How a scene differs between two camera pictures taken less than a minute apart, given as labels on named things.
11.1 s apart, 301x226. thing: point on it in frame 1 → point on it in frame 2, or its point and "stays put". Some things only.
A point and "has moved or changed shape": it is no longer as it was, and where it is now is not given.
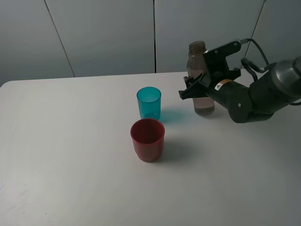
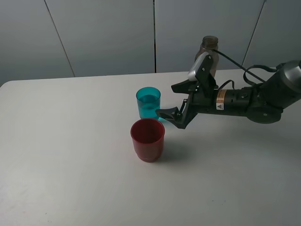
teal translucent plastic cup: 149,100 stays put
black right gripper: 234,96 → 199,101
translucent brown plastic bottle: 196,65 has moved or changed shape
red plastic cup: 148,135 stays put
